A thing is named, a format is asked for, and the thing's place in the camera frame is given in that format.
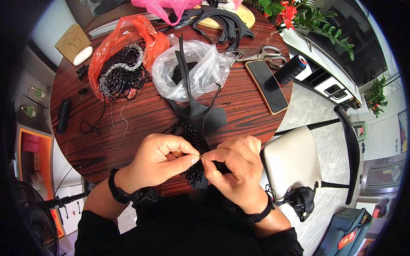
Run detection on person's left hand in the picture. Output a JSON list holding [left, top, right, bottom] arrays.
[[115, 133, 201, 195]]

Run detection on person's right hand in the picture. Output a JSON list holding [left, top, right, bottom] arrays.
[[201, 135, 269, 214]]

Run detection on black beaded shoe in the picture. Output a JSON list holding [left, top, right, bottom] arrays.
[[161, 35, 232, 190]]

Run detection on black wrist band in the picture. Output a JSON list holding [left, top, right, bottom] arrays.
[[108, 168, 161, 209], [230, 191, 277, 224]]

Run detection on chair with white seat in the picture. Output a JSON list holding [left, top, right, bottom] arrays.
[[260, 105, 361, 205]]

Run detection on black plastic bag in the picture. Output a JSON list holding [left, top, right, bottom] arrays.
[[281, 181, 320, 223]]

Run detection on person's body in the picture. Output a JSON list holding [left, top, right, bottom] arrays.
[[74, 188, 305, 256]]

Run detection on white drawer cabinet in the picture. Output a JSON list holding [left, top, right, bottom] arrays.
[[54, 184, 86, 236]]

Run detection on smartphone with gold case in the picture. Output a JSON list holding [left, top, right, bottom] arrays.
[[245, 59, 290, 116]]

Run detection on bundle of black bead strands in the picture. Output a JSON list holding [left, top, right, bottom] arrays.
[[97, 39, 151, 102]]

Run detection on black oblong case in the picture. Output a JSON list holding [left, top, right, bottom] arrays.
[[56, 98, 72, 134]]

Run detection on clear bag of black beads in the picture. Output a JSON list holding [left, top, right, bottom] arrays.
[[151, 34, 234, 103]]

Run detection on black thread spool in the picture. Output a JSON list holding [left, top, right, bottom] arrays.
[[264, 55, 308, 92]]

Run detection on orange shelf unit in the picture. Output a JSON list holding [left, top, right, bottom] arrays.
[[14, 123, 65, 239]]

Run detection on blue bag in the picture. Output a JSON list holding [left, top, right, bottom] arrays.
[[315, 207, 374, 256]]

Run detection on small thread snips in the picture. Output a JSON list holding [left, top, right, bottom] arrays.
[[229, 49, 245, 68]]

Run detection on black standing fan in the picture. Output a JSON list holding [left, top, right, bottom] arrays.
[[17, 180, 91, 256]]

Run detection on silver scissors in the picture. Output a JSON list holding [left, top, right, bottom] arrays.
[[237, 45, 288, 69]]

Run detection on white oval case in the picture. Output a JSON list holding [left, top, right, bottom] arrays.
[[73, 46, 94, 67]]

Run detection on white television cabinet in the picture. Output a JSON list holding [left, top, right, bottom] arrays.
[[281, 28, 365, 110]]

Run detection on orange plastic bag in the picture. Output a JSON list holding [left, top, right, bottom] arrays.
[[88, 14, 171, 102]]

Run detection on brown cardboard box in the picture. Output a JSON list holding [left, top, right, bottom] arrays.
[[54, 24, 92, 64]]

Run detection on stack of papers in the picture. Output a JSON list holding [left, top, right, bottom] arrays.
[[88, 12, 162, 38]]

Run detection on pile of black shoe uppers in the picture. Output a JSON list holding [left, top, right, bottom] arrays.
[[182, 4, 256, 45]]

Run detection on small green potted plant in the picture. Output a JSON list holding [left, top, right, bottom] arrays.
[[365, 75, 389, 118]]

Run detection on pink plastic bag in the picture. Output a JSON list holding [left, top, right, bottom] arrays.
[[130, 0, 203, 27]]

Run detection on round yellow board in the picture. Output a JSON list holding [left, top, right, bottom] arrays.
[[193, 3, 256, 30]]

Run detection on green plant with red bow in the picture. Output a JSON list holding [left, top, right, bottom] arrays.
[[246, 0, 356, 61]]

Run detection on black television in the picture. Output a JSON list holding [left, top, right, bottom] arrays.
[[304, 0, 389, 87]]

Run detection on loose black bead string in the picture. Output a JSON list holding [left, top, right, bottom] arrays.
[[79, 95, 134, 151]]

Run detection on wire geometric planters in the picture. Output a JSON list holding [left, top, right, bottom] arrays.
[[19, 84, 51, 119]]

